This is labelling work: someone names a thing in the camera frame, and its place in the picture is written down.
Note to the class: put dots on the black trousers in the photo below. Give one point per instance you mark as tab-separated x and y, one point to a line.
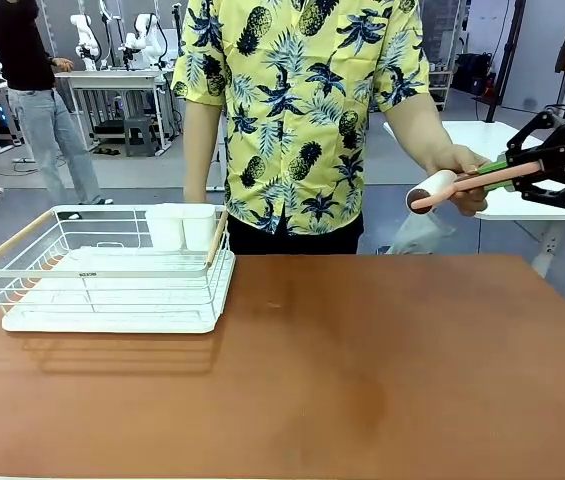
294	244

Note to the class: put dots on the pink lint roller white roll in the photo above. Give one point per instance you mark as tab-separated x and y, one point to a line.
434	192

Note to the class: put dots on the white metal workbench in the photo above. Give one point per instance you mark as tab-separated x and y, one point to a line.
112	77

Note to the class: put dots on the clear plastic bag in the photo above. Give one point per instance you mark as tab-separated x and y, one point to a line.
419	235

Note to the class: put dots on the white drip tray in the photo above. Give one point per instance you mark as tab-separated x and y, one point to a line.
107	320

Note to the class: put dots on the white side table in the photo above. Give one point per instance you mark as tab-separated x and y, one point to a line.
502	135

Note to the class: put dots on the bystander in black top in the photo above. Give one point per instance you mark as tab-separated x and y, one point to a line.
24	55

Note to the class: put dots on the person in pineapple shirt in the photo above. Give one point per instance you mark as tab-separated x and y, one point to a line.
302	115

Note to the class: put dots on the black stand pole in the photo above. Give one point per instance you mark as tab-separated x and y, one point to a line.
504	60

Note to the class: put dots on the person's right forearm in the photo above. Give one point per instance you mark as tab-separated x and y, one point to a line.
203	150

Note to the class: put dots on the person's left hand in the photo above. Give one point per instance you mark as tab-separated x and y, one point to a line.
454	160

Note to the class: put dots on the white cutlery holder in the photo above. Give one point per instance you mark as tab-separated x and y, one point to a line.
182	227

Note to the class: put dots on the grey plastic stool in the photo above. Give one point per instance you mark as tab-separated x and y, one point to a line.
140	135

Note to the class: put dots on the person's left forearm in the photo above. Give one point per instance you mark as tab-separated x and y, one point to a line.
414	125

